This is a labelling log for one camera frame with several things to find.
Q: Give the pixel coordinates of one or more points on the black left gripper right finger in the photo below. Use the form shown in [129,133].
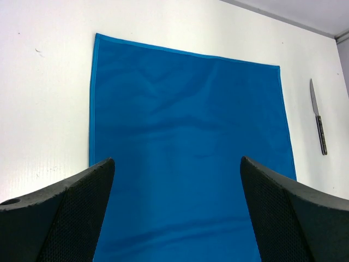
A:
[291,221]

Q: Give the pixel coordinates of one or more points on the blue cloth napkin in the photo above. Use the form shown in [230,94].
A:
[177,124]

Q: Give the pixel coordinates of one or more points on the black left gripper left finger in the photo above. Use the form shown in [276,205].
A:
[61,222]

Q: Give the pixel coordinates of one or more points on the steel knife dark handle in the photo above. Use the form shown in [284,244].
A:
[318,119]

